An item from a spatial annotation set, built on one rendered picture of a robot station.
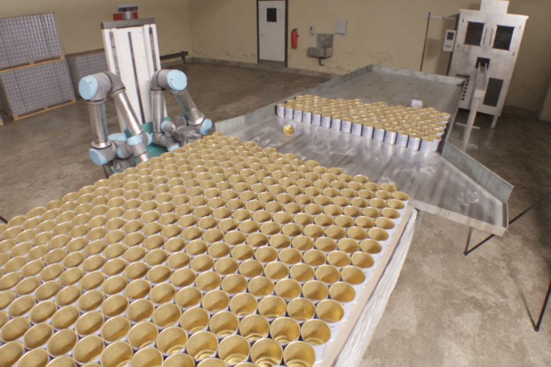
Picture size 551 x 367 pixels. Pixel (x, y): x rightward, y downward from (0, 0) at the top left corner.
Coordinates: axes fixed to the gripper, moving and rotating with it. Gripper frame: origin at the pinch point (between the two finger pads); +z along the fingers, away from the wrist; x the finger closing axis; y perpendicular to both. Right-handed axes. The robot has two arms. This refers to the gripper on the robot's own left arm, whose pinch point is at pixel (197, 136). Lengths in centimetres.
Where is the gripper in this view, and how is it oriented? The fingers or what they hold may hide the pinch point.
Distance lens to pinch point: 174.4
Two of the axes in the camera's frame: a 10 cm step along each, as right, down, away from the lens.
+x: -5.9, 3.5, -7.3
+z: 8.1, 2.7, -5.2
